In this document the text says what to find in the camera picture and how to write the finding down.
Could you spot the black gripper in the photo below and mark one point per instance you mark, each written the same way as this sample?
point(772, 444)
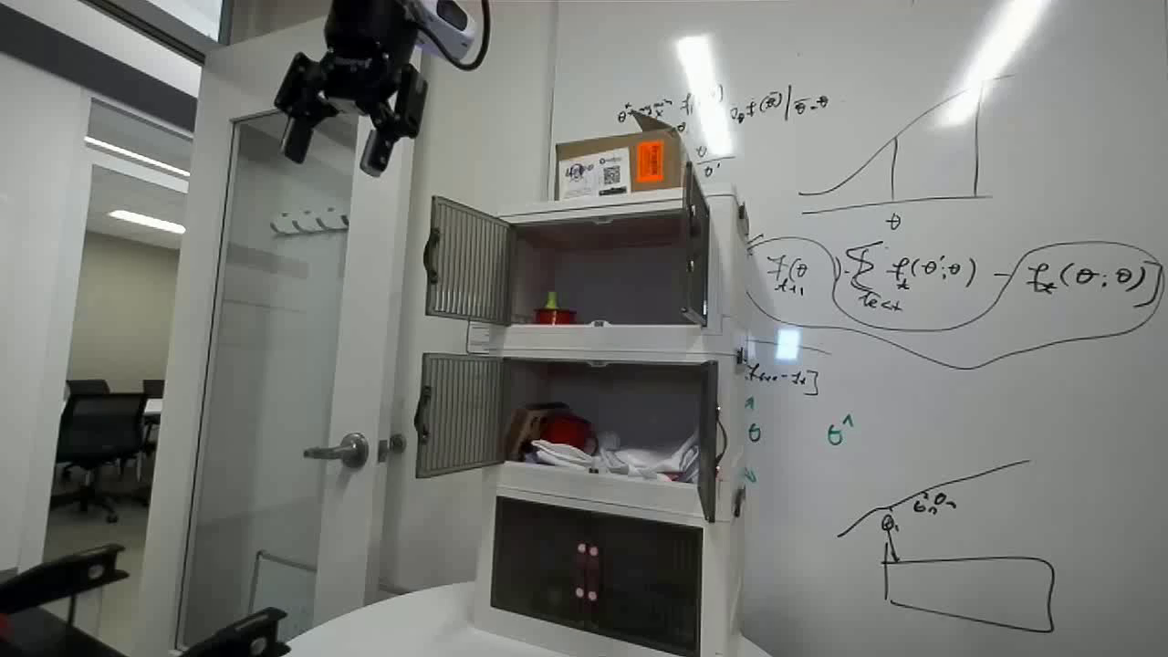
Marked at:
point(367, 41)

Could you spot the white three-tier cabinet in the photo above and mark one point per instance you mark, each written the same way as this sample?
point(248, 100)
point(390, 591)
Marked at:
point(608, 345)

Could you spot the narrow translucent grey cabinet door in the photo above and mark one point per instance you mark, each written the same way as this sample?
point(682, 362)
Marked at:
point(711, 444)
point(694, 248)

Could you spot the dark closed cabinet door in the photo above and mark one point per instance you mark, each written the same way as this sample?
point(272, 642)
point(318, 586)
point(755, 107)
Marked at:
point(598, 570)

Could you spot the white coat hook rack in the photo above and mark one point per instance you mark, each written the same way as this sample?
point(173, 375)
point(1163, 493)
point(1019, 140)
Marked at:
point(312, 220)

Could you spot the long ceiling light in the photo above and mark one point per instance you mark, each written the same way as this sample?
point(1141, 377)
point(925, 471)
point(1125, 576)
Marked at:
point(149, 220)
point(136, 154)

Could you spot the frosted glass door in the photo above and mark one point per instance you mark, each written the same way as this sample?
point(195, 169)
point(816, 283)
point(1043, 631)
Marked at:
point(280, 365)

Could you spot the cardboard box with orange label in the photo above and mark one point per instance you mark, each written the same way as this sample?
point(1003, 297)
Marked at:
point(616, 164)

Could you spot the small green yellow toy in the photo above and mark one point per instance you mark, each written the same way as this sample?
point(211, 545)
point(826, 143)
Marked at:
point(552, 297)

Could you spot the red round plastic dish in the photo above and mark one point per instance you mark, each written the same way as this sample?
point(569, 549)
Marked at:
point(557, 316)

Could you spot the small silver door knob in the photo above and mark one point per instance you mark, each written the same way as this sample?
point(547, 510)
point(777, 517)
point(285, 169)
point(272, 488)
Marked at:
point(392, 448)

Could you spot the red object beside cloth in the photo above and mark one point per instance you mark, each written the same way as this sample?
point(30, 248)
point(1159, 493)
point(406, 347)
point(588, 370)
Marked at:
point(569, 427)

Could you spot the black office chair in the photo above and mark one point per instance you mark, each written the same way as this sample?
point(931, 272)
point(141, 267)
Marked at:
point(102, 438)

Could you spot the black chair armrest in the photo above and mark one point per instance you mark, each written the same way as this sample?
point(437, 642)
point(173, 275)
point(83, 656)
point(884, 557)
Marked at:
point(59, 576)
point(242, 631)

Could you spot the wall whiteboard with drawings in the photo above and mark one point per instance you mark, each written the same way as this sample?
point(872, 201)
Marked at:
point(952, 365)

